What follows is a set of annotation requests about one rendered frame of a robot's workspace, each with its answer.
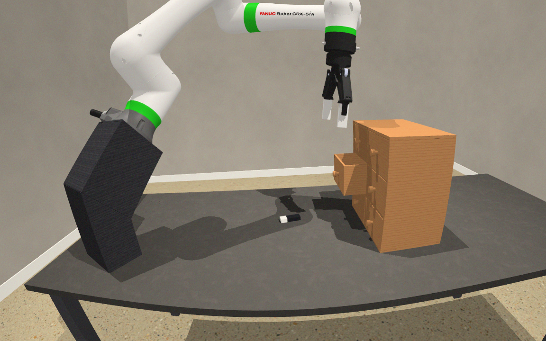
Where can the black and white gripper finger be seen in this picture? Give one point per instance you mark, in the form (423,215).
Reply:
(345,96)
(328,91)

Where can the orange wooden chest of drawers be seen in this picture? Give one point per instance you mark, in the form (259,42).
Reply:
(419,174)

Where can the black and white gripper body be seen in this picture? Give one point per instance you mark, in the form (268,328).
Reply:
(338,61)

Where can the wooden drawer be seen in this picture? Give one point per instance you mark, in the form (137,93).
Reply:
(358,203)
(350,173)
(373,222)
(378,152)
(376,189)
(360,140)

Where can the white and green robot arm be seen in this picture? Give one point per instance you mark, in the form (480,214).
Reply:
(136,53)

